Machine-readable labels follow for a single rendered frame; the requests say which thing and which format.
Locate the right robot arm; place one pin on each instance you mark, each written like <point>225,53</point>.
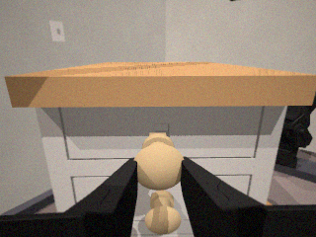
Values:
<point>294,134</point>

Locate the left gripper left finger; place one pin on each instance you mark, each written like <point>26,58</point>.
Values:
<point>115,199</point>

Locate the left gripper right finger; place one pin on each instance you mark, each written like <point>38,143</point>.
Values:
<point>214,209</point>

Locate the small grey chest of drawers with wooden top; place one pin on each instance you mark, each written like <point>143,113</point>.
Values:
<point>159,84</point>

